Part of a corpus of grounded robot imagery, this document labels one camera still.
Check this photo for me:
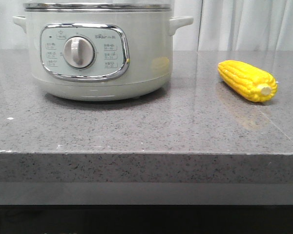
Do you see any white curtain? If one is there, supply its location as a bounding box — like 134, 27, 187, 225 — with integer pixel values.
0, 0, 293, 51

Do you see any pale green electric cooking pot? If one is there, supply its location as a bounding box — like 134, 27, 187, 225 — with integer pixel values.
13, 8, 193, 101

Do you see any glass pot lid steel rim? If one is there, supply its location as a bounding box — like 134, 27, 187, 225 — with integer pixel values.
23, 0, 173, 9

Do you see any yellow corn cob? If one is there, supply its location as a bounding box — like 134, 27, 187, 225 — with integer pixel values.
217, 60, 278, 102

